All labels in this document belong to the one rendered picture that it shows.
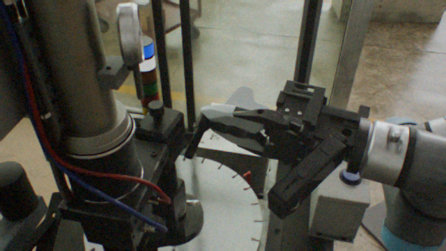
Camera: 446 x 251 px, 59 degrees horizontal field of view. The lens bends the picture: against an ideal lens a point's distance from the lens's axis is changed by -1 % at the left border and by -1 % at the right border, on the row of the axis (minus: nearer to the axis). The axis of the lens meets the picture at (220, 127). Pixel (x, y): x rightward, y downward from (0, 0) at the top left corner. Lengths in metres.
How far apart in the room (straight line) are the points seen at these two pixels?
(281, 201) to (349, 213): 0.49
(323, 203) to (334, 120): 0.41
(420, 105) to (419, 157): 2.39
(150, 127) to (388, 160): 0.28
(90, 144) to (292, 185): 0.22
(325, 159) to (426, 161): 0.11
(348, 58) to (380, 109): 1.75
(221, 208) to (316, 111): 0.34
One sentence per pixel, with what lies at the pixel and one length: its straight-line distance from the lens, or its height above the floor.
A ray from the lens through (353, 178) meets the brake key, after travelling 0.93.
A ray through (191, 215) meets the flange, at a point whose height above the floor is 0.96.
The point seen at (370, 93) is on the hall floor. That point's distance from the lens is 2.86.
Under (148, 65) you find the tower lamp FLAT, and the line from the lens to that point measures 0.87.
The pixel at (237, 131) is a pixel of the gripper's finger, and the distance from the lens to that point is 0.54.
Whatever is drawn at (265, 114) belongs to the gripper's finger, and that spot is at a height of 1.26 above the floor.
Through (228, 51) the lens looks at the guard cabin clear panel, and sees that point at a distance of 1.04.
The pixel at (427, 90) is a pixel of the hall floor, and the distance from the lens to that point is 3.05.
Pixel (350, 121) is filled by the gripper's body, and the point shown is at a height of 1.24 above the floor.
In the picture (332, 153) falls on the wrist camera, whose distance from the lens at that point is 0.48.
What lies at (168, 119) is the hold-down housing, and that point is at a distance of 0.49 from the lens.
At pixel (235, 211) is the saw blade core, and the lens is 0.77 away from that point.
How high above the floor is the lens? 1.56
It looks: 41 degrees down
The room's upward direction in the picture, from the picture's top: straight up
